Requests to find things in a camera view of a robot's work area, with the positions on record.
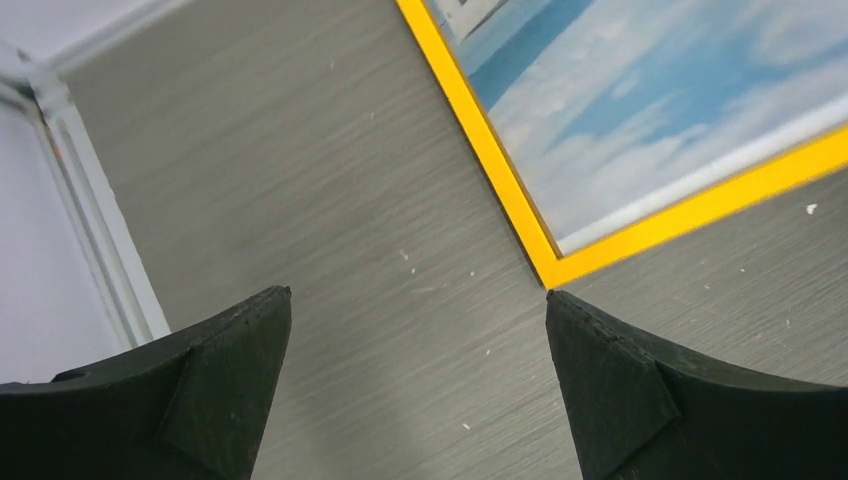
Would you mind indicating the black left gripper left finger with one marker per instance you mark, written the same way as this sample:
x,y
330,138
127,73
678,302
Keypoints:
x,y
191,405

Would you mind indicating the yellow wooden picture frame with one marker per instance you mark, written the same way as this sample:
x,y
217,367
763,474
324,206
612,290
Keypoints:
x,y
808,161

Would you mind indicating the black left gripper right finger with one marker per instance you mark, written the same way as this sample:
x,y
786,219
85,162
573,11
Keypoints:
x,y
642,407

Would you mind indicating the building and sky photo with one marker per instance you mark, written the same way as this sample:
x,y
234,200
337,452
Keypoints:
x,y
611,110

